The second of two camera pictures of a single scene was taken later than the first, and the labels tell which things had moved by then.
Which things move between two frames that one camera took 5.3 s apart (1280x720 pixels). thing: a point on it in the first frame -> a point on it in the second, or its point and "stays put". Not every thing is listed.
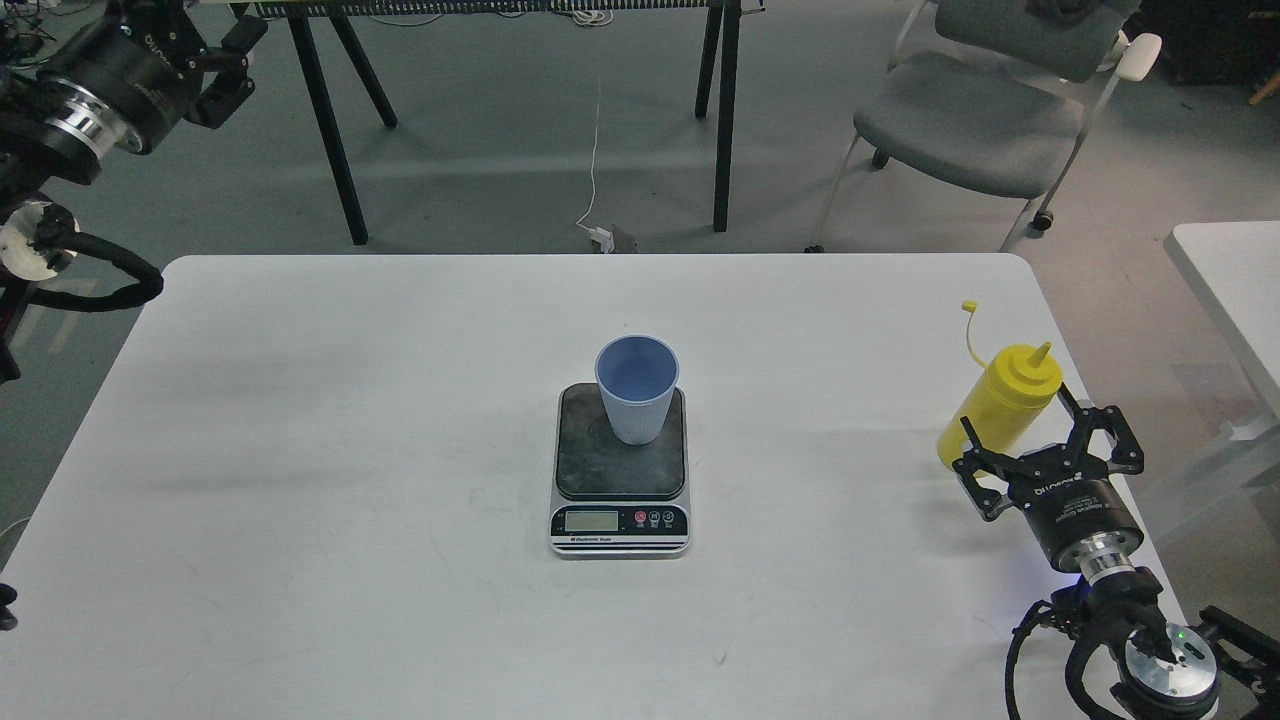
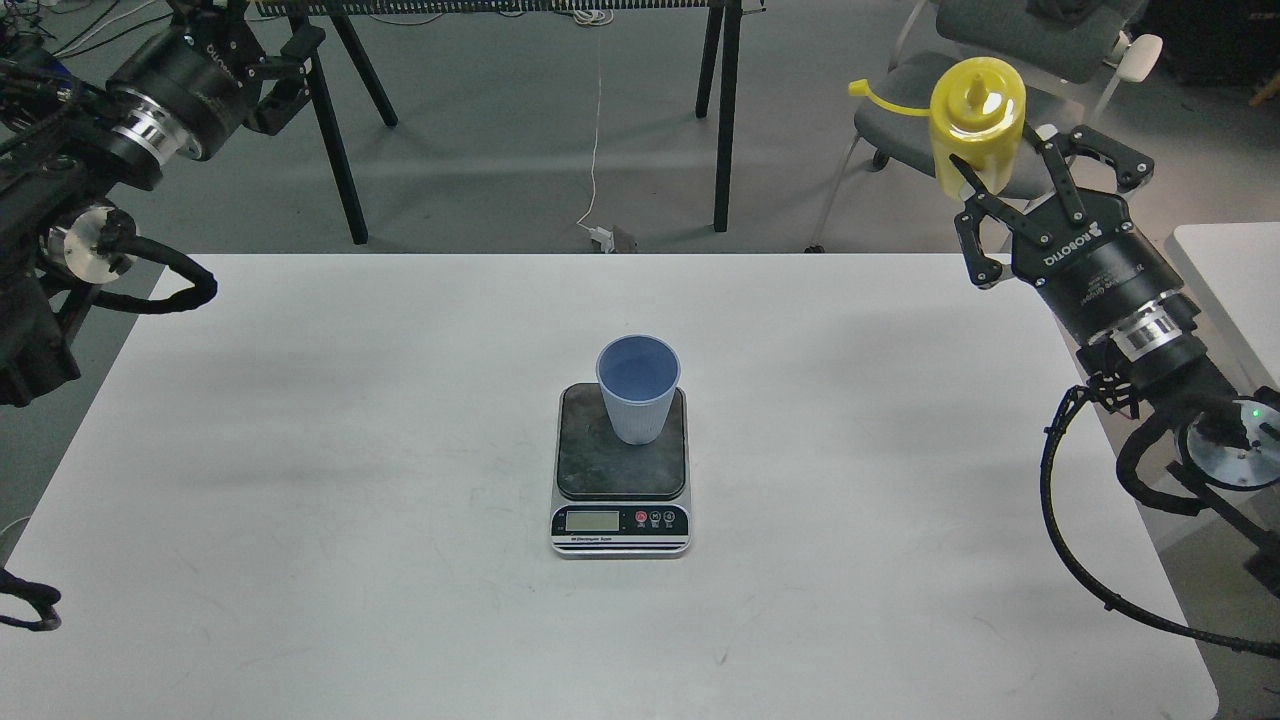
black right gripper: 1067,498 -> 1088,268
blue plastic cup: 637,376 stays put
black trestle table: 720,44 stays put
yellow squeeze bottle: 1012,396 -> 977,116
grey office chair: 1006,102 stays put
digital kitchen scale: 612,500 stays put
